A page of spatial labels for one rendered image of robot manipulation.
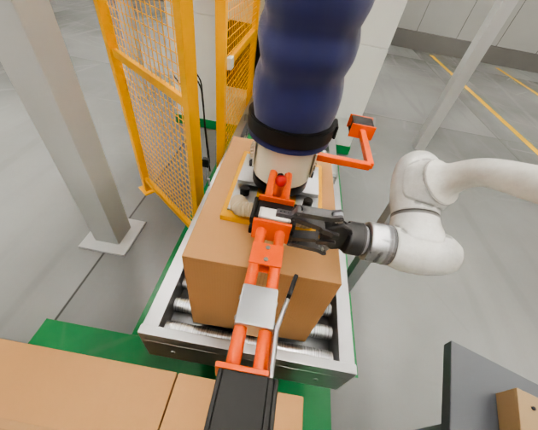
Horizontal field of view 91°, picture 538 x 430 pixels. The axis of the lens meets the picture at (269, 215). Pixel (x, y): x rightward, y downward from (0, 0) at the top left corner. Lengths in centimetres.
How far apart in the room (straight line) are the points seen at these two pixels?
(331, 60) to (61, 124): 120
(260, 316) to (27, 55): 124
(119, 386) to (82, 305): 89
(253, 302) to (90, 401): 69
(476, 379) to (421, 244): 50
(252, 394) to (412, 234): 43
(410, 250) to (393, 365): 123
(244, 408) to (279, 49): 58
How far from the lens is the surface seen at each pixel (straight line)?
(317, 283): 69
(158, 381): 100
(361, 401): 166
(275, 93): 62
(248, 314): 45
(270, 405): 41
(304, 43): 58
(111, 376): 104
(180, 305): 107
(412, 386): 181
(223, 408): 41
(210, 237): 71
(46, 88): 143
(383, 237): 60
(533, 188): 57
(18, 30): 138
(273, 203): 60
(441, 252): 65
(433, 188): 65
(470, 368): 103
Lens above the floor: 150
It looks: 45 degrees down
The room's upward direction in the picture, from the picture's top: 11 degrees clockwise
